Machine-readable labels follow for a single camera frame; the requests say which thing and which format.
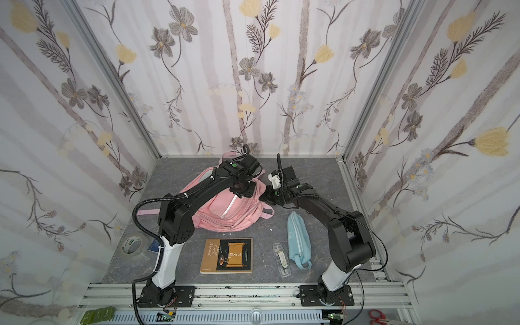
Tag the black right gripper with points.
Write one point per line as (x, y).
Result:
(270, 195)

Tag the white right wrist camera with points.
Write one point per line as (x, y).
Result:
(275, 178)

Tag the clear tape roll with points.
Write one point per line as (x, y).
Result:
(133, 246)

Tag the brown black hardcover book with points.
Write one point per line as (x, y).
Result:
(227, 256)

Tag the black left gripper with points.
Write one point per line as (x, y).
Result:
(242, 188)

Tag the clear plastic stapler box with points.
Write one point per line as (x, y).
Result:
(281, 260)

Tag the green terminal block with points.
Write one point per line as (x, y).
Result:
(99, 315)

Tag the red handled scissors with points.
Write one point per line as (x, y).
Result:
(377, 317)

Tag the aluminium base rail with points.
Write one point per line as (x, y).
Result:
(294, 296)

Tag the light blue pencil case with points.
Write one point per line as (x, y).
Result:
(299, 245)

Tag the pink school backpack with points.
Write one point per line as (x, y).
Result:
(226, 212)

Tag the blue paperback book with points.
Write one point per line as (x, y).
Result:
(154, 246)

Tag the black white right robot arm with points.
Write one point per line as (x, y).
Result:
(350, 239)

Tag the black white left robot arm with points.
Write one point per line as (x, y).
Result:
(175, 225)

